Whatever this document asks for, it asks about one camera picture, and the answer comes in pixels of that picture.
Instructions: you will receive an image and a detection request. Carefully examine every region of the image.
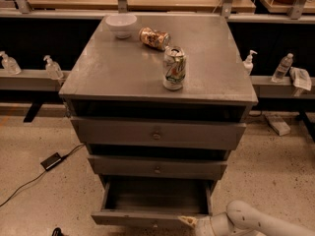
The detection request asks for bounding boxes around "grey bottom drawer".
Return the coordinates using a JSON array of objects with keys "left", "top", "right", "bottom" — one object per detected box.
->
[{"left": 92, "top": 176, "right": 216, "bottom": 228}]

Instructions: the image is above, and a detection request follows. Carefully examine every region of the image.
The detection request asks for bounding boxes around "grey drawer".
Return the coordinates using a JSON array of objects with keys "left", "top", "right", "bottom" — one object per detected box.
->
[
  {"left": 88, "top": 155, "right": 227, "bottom": 180},
  {"left": 71, "top": 117, "right": 246, "bottom": 150},
  {"left": 92, "top": 176, "right": 216, "bottom": 228}
]

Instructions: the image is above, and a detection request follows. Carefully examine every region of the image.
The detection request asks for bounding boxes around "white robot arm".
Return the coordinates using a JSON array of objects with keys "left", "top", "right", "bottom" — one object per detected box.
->
[{"left": 178, "top": 200, "right": 315, "bottom": 236}]

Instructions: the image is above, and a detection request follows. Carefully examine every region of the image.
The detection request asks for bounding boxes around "grey top drawer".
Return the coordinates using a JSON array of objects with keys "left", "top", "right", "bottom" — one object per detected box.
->
[{"left": 71, "top": 117, "right": 246, "bottom": 150}]

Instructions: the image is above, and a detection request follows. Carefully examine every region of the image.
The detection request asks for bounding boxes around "grey middle drawer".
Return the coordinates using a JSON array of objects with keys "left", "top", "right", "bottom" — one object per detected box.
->
[{"left": 88, "top": 155, "right": 227, "bottom": 180}]

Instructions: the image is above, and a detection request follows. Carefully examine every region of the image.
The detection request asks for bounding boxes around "grey drawer cabinet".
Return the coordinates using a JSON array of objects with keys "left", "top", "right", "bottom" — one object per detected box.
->
[{"left": 58, "top": 13, "right": 259, "bottom": 195}]

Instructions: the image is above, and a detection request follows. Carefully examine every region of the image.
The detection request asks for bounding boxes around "small wooden block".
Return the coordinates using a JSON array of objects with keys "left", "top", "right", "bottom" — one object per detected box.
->
[{"left": 265, "top": 115, "right": 291, "bottom": 136}]

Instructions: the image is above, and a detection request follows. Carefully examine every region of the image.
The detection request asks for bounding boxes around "black object floor edge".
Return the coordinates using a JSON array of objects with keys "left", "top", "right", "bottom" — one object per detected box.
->
[{"left": 51, "top": 227, "right": 64, "bottom": 236}]

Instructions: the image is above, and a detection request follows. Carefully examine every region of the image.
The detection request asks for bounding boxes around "black power adapter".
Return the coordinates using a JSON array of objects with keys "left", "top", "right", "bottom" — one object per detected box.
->
[{"left": 40, "top": 152, "right": 62, "bottom": 171}]

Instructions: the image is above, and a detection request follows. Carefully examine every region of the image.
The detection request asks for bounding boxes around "white green soda can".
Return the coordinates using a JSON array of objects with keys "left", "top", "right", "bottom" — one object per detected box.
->
[{"left": 162, "top": 46, "right": 186, "bottom": 90}]

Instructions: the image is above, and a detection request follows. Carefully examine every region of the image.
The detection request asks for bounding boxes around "right sanitizer pump bottle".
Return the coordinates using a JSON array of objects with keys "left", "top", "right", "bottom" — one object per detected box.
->
[{"left": 243, "top": 50, "right": 256, "bottom": 75}]

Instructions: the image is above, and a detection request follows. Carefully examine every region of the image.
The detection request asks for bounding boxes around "sanitizer pump bottle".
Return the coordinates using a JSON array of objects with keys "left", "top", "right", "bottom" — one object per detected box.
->
[
  {"left": 43, "top": 55, "right": 63, "bottom": 80},
  {"left": 243, "top": 50, "right": 256, "bottom": 75}
]

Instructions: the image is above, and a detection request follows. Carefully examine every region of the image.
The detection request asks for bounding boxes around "white crumpled packet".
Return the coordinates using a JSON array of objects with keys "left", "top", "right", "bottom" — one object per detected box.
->
[{"left": 289, "top": 67, "right": 312, "bottom": 90}]

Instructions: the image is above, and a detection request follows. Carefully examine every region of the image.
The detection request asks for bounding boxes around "clear water bottle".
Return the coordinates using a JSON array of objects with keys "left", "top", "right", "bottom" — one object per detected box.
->
[{"left": 271, "top": 53, "right": 293, "bottom": 83}]

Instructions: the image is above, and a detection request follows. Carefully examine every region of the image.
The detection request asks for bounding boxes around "left sanitizer pump bottle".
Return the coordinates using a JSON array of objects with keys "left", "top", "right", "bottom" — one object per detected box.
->
[{"left": 43, "top": 55, "right": 63, "bottom": 80}]

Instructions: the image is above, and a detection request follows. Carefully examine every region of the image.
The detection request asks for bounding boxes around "white ceramic bowl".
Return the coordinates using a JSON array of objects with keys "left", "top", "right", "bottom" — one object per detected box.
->
[{"left": 105, "top": 13, "right": 137, "bottom": 39}]

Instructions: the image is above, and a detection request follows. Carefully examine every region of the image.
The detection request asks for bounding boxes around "wooden shelf desk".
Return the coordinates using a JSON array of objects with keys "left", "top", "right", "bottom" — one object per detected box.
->
[{"left": 26, "top": 0, "right": 222, "bottom": 17}]

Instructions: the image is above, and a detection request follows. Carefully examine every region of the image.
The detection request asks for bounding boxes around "far left sanitizer bottle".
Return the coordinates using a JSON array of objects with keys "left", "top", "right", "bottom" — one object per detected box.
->
[{"left": 0, "top": 51, "right": 22, "bottom": 75}]

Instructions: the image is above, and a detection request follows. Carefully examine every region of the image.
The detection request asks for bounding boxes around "black power cable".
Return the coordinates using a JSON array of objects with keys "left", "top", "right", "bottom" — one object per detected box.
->
[{"left": 0, "top": 144, "right": 86, "bottom": 208}]

